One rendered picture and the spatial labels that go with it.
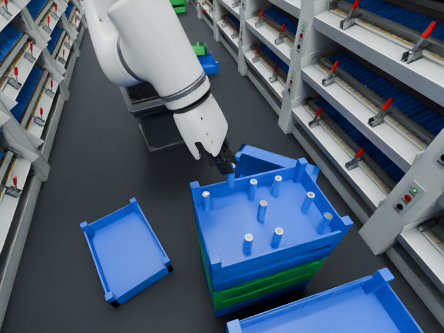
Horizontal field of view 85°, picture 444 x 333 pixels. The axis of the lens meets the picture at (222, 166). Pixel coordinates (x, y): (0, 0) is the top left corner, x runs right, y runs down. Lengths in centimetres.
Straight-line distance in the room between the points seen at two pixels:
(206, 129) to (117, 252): 67
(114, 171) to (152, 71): 89
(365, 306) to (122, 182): 97
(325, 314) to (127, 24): 57
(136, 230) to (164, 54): 75
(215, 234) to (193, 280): 33
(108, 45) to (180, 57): 12
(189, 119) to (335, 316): 44
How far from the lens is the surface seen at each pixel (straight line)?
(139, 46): 38
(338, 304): 57
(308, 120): 121
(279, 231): 52
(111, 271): 96
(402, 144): 88
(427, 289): 103
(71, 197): 122
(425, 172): 82
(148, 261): 94
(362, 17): 103
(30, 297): 106
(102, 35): 46
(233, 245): 57
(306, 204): 62
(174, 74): 38
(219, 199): 63
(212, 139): 43
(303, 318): 55
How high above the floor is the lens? 84
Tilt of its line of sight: 47 degrees down
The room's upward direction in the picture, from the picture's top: straight up
